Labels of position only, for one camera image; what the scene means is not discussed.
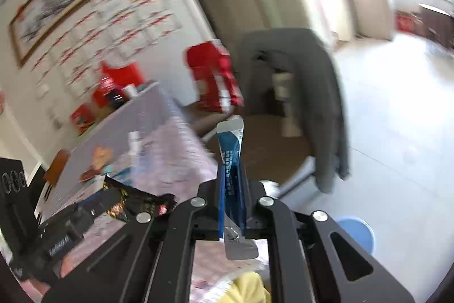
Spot black snack wrapper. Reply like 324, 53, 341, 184
103, 176, 177, 222

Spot blue silver sachet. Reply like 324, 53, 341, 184
216, 115, 258, 261

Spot blue plastic trash bin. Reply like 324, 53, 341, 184
336, 216, 376, 255

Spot brown chair back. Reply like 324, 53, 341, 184
43, 149, 71, 186

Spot yellow cloth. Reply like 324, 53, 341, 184
218, 271, 272, 303

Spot pink checkered tablecloth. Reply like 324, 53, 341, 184
41, 117, 268, 302

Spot purple grid tablecloth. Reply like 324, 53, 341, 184
55, 82, 179, 193

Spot red small box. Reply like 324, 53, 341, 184
70, 103, 96, 135

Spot cola bottle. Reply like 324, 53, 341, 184
92, 76, 129, 111

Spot white paper cup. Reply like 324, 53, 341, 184
122, 84, 138, 100

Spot red gift bag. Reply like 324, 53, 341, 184
99, 61, 146, 88

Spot grey jacket on chair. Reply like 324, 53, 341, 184
234, 28, 349, 194

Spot framed landscape painting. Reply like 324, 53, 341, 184
9, 0, 91, 67

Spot red cardboard box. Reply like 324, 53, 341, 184
395, 11, 424, 36

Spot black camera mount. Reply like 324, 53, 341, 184
0, 158, 38, 265

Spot wall certificates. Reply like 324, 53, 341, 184
31, 0, 181, 99

